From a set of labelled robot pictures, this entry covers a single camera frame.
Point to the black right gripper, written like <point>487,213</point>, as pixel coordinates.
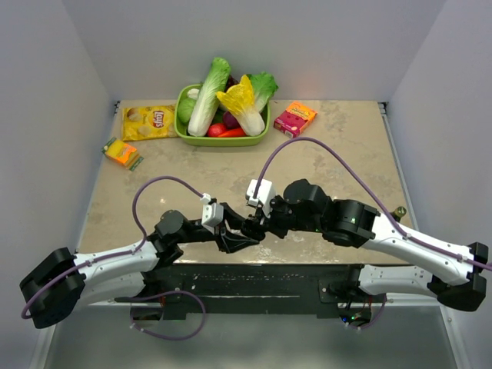
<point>270,222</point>

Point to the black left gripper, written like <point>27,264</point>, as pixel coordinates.
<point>229,243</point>

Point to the black earbud charging case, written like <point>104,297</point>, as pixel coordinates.
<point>252,228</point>

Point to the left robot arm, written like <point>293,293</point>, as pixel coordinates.
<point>63,280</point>

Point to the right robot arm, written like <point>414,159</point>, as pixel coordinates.
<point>449,272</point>

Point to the orange carrot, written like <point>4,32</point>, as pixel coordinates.
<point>233,133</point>

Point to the pink orange snack box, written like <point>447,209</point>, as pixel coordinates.
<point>294,119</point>

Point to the red tomato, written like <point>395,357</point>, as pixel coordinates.
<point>216,130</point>

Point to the purple onion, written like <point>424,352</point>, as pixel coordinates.
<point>230,121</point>

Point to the green glass bottle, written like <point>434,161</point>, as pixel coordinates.
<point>398,213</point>

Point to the green white napa cabbage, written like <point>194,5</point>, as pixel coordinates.
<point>207,103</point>

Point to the yellow white cabbage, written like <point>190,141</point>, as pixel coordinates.
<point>239,101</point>

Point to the yellow Lays chips bag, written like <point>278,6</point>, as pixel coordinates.
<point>148,122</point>

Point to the round green vegetable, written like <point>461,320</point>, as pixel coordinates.
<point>184,109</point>

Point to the green lettuce leaf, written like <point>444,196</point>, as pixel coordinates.
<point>264,88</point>

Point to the orange yellow sponge pack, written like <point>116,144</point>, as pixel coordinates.
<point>122,153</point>

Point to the green plastic basket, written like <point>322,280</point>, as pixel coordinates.
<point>182,131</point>

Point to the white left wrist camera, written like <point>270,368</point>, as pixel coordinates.
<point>212,213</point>

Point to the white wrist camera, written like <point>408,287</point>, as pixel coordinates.
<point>212,213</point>
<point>263,198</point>

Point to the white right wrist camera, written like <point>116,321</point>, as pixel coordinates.
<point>263,198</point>

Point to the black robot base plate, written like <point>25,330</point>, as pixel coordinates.
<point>310,289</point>

